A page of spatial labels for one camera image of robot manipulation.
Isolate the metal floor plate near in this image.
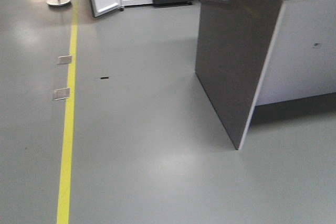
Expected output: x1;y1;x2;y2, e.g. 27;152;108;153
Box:
52;88;70;101

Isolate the metal floor plate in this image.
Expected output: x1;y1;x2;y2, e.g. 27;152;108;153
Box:
57;55;72;65
52;88;70;101

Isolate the metal floor plate far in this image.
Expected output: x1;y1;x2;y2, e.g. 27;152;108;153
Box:
57;55;72;65

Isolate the grey kitchen island cabinet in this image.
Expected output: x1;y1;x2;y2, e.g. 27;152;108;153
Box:
195;0;335;150

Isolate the yellow floor tape line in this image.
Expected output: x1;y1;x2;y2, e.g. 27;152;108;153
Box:
56;0;81;224

